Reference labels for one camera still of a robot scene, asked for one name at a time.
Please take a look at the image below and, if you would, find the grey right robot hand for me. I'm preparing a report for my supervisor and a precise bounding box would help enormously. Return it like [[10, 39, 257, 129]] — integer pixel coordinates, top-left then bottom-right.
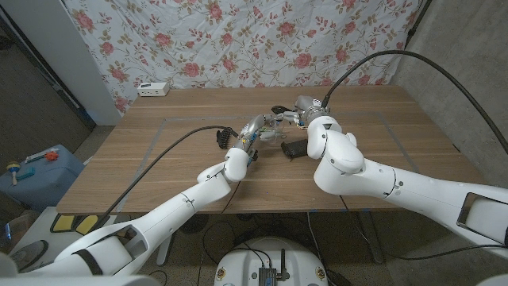
[[277, 94, 337, 129]]

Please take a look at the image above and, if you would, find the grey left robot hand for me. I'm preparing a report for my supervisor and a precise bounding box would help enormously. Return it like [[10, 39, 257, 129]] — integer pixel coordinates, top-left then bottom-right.
[[233, 114, 293, 154]]

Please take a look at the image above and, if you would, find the clear dispenser bottle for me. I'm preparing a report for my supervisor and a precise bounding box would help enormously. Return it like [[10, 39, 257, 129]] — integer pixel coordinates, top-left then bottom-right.
[[261, 118, 287, 146]]

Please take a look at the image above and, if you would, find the black card holder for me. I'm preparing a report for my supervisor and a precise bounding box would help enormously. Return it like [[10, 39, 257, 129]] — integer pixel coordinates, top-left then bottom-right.
[[280, 138, 310, 160]]

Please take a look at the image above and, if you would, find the black hair claw clip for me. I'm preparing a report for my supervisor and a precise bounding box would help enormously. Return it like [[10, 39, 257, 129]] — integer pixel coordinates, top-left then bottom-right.
[[215, 126, 235, 150]]

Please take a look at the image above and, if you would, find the floral backdrop cloth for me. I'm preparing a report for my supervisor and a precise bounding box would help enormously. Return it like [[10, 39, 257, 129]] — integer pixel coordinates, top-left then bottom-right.
[[63, 0, 424, 114]]

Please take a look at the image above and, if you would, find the white power strip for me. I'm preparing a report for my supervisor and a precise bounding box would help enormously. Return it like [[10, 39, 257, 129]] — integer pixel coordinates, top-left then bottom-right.
[[137, 81, 171, 98]]

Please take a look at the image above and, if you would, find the black backdrop stand pole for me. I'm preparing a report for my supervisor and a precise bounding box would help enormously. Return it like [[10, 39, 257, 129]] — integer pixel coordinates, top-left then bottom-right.
[[403, 0, 433, 51]]

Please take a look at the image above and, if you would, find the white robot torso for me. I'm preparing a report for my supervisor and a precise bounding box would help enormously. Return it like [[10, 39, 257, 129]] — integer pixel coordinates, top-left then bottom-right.
[[214, 237, 329, 286]]

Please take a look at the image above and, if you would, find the dark table leg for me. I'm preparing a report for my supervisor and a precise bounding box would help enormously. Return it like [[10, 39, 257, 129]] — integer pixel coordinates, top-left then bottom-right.
[[356, 210, 385, 265]]

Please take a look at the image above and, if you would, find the grey module with antenna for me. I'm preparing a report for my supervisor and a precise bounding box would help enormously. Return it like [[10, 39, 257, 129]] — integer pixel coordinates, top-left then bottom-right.
[[259, 249, 291, 286]]

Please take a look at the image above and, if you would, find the white table leg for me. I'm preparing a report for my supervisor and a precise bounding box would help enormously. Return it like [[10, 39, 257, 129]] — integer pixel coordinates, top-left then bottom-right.
[[156, 234, 172, 266]]

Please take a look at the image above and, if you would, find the white pillar panel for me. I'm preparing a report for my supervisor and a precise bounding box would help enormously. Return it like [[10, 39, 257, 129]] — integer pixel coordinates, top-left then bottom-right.
[[0, 0, 122, 127]]

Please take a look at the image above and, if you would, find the yellow black floor mat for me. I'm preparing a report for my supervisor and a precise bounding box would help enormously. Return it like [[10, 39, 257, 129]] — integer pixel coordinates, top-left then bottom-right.
[[49, 213, 101, 236]]

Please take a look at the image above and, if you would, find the blue storage box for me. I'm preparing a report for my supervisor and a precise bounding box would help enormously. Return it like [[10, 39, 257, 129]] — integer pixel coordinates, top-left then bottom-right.
[[0, 144, 85, 211]]

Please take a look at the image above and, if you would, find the wooden maraca toy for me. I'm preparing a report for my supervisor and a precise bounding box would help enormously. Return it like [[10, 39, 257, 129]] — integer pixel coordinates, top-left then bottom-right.
[[6, 160, 21, 187]]

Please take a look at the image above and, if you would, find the grey shoe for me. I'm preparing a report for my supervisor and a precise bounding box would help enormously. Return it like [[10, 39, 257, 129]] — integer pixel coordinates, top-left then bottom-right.
[[6, 239, 49, 274]]

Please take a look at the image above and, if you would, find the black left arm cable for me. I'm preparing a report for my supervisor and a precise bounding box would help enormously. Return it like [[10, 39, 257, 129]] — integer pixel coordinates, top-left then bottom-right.
[[93, 125, 240, 230]]

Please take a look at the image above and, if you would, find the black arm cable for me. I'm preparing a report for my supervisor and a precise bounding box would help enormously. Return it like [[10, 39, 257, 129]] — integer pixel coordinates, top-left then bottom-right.
[[93, 125, 240, 230], [321, 49, 508, 156]]

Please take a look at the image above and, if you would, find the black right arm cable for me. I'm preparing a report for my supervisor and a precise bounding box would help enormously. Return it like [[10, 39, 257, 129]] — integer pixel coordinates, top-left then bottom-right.
[[321, 49, 508, 156]]

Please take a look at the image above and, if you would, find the black floor cable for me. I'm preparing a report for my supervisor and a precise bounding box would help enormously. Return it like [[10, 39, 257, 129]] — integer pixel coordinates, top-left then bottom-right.
[[201, 220, 241, 266], [306, 212, 333, 277]]

